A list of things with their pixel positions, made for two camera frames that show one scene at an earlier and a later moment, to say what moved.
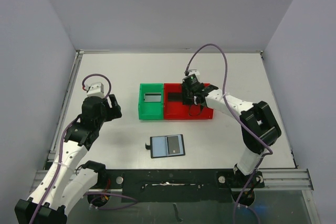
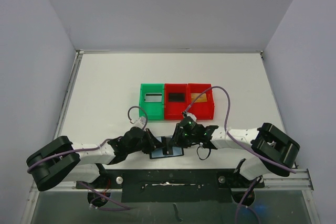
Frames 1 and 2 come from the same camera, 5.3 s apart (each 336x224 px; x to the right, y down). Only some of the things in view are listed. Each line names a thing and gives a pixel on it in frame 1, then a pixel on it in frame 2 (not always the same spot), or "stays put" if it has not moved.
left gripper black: x=114 y=112 → x=155 y=141
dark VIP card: x=175 y=97 stays put
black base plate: x=180 y=185 stays put
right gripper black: x=188 y=94 → x=176 y=135
